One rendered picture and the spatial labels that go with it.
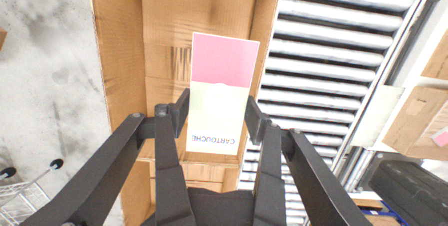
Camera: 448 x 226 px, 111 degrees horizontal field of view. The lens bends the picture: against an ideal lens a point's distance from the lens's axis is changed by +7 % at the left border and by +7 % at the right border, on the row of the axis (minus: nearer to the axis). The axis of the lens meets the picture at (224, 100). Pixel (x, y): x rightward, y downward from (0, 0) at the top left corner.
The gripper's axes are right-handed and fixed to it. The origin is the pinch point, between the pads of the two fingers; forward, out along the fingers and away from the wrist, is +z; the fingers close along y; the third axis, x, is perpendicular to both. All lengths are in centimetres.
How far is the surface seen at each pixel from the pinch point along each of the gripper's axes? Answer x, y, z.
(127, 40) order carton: 5.2, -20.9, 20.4
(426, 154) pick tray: -26, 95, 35
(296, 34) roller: 14, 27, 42
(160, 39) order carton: 6.2, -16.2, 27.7
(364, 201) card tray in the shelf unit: -137, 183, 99
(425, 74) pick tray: 6, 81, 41
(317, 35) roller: 15, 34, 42
